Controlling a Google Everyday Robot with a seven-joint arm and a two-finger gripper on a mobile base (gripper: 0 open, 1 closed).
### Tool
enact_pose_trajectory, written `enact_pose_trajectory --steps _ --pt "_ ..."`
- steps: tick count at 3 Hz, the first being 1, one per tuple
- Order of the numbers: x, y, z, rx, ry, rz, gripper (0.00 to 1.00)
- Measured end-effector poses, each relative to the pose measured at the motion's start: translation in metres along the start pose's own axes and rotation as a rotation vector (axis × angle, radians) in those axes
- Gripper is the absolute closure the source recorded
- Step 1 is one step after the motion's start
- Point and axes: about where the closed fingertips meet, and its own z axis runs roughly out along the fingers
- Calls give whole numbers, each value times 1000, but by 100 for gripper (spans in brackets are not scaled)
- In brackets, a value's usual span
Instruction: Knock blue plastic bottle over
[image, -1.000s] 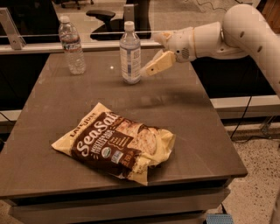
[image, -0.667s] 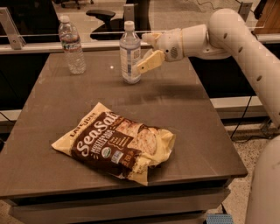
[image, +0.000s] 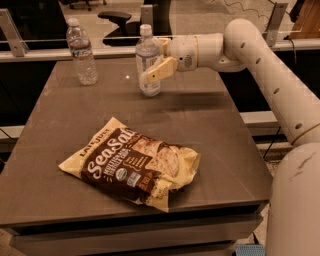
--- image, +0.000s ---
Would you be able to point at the clear plastic water bottle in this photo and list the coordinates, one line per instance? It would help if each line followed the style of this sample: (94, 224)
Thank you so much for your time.
(81, 52)

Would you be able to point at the grey table drawer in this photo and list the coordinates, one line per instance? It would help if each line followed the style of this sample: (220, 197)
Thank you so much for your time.
(213, 236)

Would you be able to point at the right metal glass bracket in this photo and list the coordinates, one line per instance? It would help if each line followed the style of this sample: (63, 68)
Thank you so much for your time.
(272, 28)

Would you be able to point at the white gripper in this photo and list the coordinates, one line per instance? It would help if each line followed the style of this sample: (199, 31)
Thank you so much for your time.
(182, 50)

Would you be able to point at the middle metal glass bracket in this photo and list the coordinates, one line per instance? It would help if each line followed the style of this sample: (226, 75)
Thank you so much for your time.
(147, 14)

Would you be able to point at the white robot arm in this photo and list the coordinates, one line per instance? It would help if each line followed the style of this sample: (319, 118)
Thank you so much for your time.
(293, 227)

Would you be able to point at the sea salt chips bag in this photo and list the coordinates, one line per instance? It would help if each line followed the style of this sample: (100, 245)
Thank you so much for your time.
(133, 166)

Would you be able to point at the left metal glass bracket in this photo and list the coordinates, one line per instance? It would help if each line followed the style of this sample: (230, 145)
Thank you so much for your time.
(17, 46)

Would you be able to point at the metal glass bracket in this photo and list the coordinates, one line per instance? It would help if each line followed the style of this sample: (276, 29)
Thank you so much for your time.
(272, 28)
(17, 46)
(147, 14)

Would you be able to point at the black office chair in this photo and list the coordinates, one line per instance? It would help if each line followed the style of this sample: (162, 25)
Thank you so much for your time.
(128, 33)

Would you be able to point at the blue label plastic bottle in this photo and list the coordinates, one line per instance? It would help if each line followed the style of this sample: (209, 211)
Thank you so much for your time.
(147, 52)

